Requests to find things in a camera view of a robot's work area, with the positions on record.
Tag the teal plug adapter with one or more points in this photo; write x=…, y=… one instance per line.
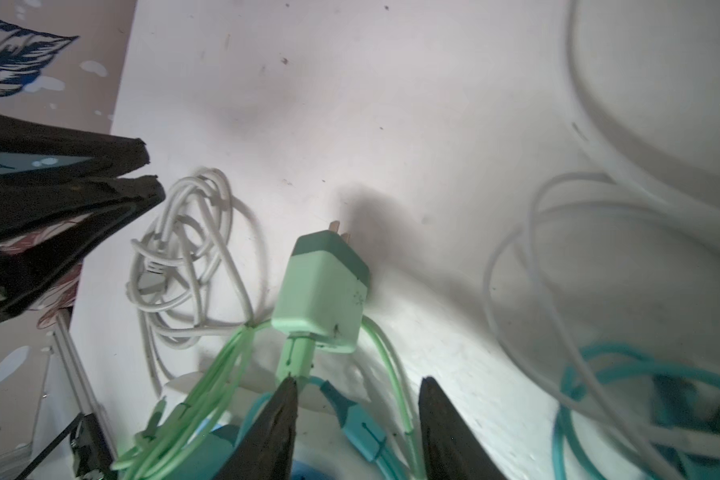
x=205, y=462

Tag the white blue power strip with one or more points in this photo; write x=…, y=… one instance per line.
x=321, y=450

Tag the green plug adapter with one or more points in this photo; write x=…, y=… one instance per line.
x=321, y=301

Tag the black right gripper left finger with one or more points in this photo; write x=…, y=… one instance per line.
x=266, y=450

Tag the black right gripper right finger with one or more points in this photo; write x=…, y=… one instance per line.
x=450, y=449

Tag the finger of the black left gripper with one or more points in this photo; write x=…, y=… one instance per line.
x=47, y=230
x=104, y=157

